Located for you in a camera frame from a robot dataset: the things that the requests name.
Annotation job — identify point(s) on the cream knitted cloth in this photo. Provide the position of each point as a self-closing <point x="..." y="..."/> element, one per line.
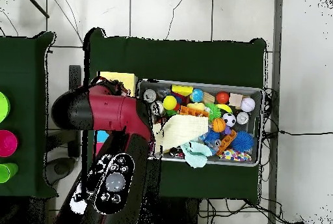
<point x="184" y="130"/>

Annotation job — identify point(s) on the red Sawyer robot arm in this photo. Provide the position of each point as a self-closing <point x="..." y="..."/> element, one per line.
<point x="111" y="112"/>

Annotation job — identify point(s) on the wooden box with three holes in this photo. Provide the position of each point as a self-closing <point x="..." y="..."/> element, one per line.
<point x="125" y="78"/>

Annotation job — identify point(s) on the yellow smooth ball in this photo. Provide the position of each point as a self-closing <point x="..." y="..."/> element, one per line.
<point x="169" y="102"/>

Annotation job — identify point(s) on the green spiky ball with eyes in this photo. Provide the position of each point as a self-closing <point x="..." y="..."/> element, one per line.
<point x="213" y="112"/>

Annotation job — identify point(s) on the light blue cloth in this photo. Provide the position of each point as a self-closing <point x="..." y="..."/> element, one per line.
<point x="196" y="153"/>

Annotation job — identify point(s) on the dark green table cloth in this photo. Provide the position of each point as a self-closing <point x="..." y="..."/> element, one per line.
<point x="23" y="65"/>
<point x="169" y="60"/>

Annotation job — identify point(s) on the small orange basketball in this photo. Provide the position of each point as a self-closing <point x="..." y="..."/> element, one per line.
<point x="219" y="125"/>

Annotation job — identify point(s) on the orange red ball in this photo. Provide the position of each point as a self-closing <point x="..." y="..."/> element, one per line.
<point x="222" y="97"/>

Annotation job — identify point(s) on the small soccer ball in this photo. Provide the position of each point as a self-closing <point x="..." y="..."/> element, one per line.
<point x="229" y="119"/>

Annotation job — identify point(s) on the blue spiky ball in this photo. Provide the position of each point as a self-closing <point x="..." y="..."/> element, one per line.
<point x="242" y="142"/>

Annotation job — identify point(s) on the small white baseball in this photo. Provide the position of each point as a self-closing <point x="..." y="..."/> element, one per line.
<point x="248" y="104"/>

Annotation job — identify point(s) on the black upright panel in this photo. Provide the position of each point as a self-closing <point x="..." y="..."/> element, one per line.
<point x="75" y="74"/>

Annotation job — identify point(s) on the grey stand foot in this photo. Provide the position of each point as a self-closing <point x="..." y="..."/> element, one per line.
<point x="58" y="168"/>

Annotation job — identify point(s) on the pink plastic cup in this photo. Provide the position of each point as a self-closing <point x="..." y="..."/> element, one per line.
<point x="7" y="143"/>

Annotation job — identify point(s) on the neon green plastic cup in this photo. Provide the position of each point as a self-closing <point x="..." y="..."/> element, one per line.
<point x="4" y="108"/>
<point x="6" y="173"/>

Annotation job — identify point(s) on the black pole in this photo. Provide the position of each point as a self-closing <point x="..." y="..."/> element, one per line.
<point x="36" y="5"/>

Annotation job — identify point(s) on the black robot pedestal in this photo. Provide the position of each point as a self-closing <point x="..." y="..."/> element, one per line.
<point x="179" y="213"/>

